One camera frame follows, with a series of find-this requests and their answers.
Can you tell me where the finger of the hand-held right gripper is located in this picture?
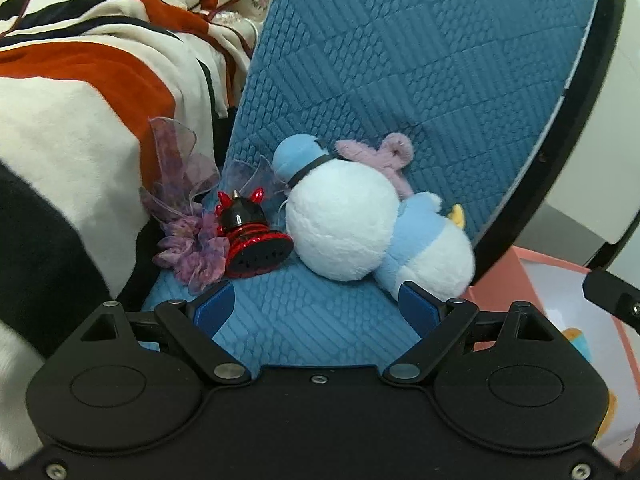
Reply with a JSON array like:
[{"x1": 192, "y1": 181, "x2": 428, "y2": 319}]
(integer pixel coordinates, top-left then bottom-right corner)
[{"x1": 582, "y1": 268, "x2": 640, "y2": 334}]

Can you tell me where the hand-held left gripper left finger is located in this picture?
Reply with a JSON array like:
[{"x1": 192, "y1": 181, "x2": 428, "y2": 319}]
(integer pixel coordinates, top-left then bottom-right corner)
[{"x1": 80, "y1": 281, "x2": 252, "y2": 387}]

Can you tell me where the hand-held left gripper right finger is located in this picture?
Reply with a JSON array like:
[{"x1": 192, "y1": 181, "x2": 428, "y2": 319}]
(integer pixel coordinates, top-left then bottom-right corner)
[{"x1": 382, "y1": 282, "x2": 559, "y2": 386}]

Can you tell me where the white and blue plush duck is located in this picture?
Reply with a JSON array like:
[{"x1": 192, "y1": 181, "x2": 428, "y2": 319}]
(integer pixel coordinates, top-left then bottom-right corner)
[{"x1": 272, "y1": 134, "x2": 476, "y2": 302}]

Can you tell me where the pink box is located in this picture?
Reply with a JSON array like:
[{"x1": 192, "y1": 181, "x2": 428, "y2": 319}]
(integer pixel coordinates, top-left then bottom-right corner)
[{"x1": 462, "y1": 246, "x2": 640, "y2": 472}]

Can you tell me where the purple organza scrunchie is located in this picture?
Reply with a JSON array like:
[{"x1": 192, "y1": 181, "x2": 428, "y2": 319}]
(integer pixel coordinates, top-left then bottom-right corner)
[{"x1": 139, "y1": 117, "x2": 289, "y2": 295}]

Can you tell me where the red and black horned toy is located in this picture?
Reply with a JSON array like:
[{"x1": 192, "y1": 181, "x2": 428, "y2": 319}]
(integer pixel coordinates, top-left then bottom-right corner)
[{"x1": 215, "y1": 187, "x2": 295, "y2": 279}]

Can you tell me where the purple plush toy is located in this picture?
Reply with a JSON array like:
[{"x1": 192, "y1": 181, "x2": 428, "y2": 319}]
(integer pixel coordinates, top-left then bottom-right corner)
[{"x1": 334, "y1": 132, "x2": 416, "y2": 199}]

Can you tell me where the orange white black striped blanket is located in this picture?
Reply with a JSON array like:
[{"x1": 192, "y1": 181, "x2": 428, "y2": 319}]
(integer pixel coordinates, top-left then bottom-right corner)
[{"x1": 0, "y1": 0, "x2": 257, "y2": 463}]

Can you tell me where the blue textured chair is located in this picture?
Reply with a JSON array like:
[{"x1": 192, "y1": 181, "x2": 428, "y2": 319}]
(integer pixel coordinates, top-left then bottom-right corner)
[{"x1": 140, "y1": 0, "x2": 627, "y2": 367}]

